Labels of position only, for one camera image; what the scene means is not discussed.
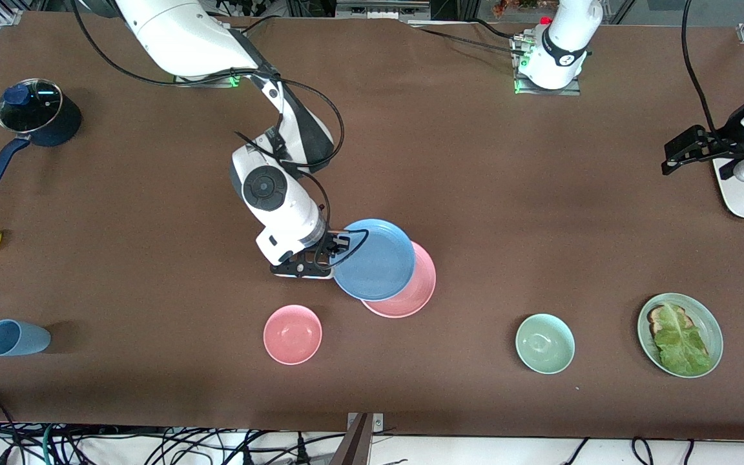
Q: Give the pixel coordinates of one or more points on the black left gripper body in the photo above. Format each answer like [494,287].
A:
[715,146]

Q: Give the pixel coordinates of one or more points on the toasted bread slice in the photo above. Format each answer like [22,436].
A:
[655,316]

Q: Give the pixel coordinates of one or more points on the metal mount bracket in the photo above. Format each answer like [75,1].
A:
[378,423]

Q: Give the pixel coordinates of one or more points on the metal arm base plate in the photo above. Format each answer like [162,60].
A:
[569,89]

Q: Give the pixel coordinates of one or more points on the orange background object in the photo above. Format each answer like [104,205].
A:
[507,6]

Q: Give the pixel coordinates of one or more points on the pink deep bowl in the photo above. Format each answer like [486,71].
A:
[292,334]

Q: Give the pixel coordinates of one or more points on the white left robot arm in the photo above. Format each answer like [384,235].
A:
[562,39]

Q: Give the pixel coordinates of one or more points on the aluminium frame rail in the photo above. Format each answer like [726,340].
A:
[378,10]

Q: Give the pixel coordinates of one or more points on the blue shallow plate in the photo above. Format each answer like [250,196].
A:
[375,261]

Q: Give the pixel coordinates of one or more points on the dark camera mount bar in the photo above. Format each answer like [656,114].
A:
[354,445]

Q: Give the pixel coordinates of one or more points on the dark blue saucepan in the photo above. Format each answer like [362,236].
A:
[65,126]

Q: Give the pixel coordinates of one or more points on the green shallow plate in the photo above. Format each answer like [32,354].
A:
[711,323]

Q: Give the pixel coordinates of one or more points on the glass lid blue knob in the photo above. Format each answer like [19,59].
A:
[30,106]

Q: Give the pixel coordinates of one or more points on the pink shallow plate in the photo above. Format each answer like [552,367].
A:
[420,290]

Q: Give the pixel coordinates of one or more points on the brown table cloth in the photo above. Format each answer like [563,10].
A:
[475,161]

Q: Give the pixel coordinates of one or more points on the green lettuce leaf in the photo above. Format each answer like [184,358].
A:
[682,345]

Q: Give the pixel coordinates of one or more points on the blue plastic cup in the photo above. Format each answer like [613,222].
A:
[17,338]

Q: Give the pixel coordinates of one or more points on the green deep bowl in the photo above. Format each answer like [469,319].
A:
[545,343]

